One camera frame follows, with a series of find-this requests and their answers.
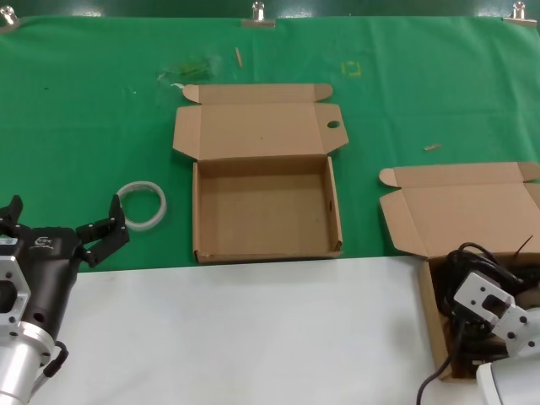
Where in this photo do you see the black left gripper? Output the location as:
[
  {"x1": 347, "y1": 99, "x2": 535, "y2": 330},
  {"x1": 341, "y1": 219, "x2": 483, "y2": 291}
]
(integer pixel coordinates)
[{"x1": 0, "y1": 193, "x2": 131, "y2": 340}]

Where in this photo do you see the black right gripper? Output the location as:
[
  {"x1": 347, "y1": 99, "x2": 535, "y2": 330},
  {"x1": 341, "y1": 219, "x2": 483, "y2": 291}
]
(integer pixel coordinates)
[{"x1": 504, "y1": 273, "x2": 540, "y2": 312}]

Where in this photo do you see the open brown cardboard box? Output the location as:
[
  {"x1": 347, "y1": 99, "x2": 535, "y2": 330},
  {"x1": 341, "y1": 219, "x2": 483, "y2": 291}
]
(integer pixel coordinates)
[{"x1": 378, "y1": 162, "x2": 540, "y2": 383}]

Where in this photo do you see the cardboard box with lid hole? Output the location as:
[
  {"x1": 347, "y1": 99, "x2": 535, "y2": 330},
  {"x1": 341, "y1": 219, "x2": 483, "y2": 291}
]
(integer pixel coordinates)
[{"x1": 171, "y1": 83, "x2": 349, "y2": 266}]

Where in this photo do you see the clear tape roll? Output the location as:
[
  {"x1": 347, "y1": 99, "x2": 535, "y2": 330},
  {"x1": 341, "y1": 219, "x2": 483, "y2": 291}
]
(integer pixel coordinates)
[{"x1": 116, "y1": 180, "x2": 168, "y2": 233}]

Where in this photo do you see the green table cloth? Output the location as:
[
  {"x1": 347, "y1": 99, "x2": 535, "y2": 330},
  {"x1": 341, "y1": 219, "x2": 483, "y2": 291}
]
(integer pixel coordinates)
[{"x1": 0, "y1": 15, "x2": 540, "y2": 273}]

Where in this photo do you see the clear plastic wrapper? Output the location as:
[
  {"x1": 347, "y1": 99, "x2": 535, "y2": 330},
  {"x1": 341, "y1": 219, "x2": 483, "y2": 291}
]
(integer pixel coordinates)
[{"x1": 158, "y1": 54, "x2": 223, "y2": 89}]

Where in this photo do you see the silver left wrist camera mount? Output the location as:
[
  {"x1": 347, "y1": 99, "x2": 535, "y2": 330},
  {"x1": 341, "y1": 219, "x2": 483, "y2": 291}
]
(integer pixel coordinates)
[{"x1": 0, "y1": 235, "x2": 33, "y2": 328}]

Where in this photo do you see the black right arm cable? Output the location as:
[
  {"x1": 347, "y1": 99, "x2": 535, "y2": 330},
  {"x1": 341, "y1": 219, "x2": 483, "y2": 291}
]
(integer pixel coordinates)
[{"x1": 415, "y1": 316, "x2": 469, "y2": 405}]

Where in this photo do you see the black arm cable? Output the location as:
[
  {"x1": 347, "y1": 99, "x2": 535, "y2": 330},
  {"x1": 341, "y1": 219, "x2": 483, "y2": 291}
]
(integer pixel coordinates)
[
  {"x1": 31, "y1": 340, "x2": 70, "y2": 396},
  {"x1": 415, "y1": 316, "x2": 469, "y2": 405}
]

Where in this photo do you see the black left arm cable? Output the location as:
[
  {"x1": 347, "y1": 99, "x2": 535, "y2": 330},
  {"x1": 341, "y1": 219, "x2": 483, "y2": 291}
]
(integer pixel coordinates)
[{"x1": 31, "y1": 340, "x2": 70, "y2": 396}]

